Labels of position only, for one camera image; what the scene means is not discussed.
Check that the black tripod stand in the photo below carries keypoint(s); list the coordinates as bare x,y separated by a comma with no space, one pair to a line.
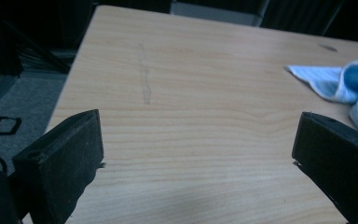
7,57

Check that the light blue striped towel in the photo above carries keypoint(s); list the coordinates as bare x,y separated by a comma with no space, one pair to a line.
355,79

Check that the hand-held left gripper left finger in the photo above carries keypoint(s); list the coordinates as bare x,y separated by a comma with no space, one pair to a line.
62,161

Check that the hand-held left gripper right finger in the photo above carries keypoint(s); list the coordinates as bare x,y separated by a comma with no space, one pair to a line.
338,161

